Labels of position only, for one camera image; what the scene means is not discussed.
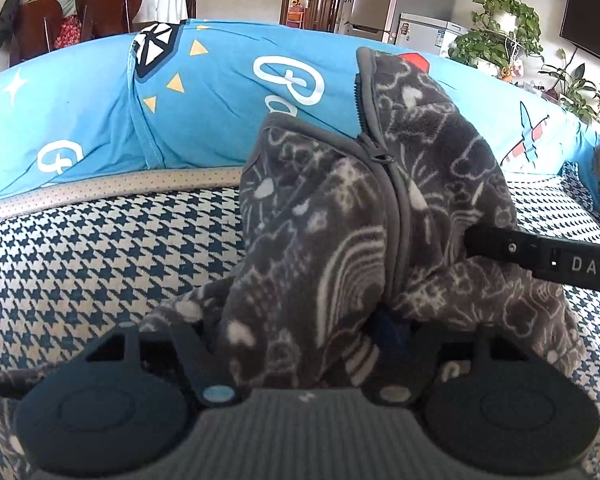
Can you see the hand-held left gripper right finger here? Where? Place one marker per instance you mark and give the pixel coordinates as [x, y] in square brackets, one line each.
[391, 332]

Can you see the large leafy potted plant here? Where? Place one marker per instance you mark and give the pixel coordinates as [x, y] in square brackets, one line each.
[495, 30]

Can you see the houndstooth sofa mat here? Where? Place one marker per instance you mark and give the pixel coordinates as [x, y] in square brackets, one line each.
[95, 270]

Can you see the white tablecloth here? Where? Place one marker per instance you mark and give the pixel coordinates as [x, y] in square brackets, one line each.
[162, 2]

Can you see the blue printed sofa cover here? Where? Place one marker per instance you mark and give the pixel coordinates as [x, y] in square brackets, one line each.
[220, 95]

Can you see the grey patterned fleece jacket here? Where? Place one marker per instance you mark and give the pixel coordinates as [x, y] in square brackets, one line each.
[330, 210]

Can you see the small leafy potted plant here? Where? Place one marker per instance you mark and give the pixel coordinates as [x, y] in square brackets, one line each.
[575, 90]

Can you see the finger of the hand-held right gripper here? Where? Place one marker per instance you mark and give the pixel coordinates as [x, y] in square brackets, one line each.
[505, 249]

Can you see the red floral cloth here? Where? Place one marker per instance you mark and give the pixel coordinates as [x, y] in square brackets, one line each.
[69, 32]

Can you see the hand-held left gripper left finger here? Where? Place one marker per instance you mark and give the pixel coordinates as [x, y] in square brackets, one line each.
[192, 355]

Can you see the white chest freezer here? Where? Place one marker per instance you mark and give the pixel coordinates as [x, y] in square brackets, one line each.
[425, 35]

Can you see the brown wooden chair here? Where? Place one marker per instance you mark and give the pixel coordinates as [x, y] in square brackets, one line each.
[35, 30]
[195, 0]
[107, 5]

